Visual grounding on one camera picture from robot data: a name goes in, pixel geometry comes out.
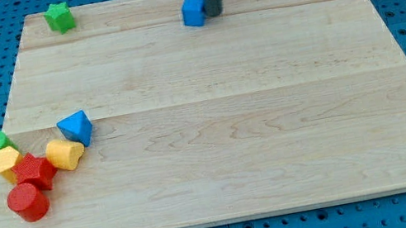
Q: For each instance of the red star block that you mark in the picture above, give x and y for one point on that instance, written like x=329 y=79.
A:
x=35 y=170

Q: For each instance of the green star block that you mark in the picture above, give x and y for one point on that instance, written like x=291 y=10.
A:
x=59 y=17

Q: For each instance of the yellow cylinder block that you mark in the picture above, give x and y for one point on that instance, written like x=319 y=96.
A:
x=64 y=154

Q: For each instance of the blue triangular prism block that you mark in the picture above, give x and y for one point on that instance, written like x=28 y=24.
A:
x=77 y=127

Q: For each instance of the light wooden board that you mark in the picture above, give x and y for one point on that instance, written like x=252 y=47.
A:
x=275 y=106

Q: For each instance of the yellow hexagon block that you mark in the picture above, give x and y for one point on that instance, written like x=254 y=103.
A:
x=9 y=157

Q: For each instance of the red cylinder block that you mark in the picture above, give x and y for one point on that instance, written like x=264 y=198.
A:
x=28 y=202

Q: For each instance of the blue cube block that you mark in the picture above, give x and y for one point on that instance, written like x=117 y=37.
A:
x=193 y=13

